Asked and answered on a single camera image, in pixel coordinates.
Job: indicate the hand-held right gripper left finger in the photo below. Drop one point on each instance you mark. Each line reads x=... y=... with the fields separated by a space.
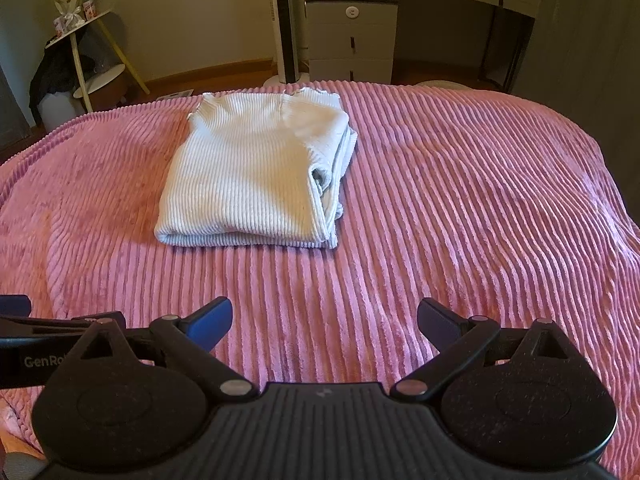
x=210 y=317

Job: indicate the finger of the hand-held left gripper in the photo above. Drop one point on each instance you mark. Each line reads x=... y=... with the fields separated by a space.
x=12 y=305
x=50 y=324

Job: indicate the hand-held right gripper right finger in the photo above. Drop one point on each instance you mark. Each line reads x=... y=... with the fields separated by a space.
x=440 y=321

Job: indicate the white ribbed sweater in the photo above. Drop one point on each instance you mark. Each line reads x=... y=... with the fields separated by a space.
x=250 y=180

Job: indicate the pink ribbed blanket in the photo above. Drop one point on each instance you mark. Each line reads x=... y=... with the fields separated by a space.
x=450 y=210

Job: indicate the white bin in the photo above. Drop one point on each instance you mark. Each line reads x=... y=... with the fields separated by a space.
x=60 y=112

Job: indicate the grey wardrobe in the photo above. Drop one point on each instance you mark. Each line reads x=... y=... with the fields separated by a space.
x=12 y=95

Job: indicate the black cloth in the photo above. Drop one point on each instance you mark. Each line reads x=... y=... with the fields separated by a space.
x=52 y=72

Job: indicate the white yellow-legged side table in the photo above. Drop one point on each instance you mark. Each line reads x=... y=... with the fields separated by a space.
x=77 y=52

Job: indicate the grey drawer cabinet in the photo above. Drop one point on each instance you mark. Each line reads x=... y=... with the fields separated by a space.
x=350 y=40

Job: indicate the white tower fan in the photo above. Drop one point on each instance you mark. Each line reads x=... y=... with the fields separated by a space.
x=280 y=20

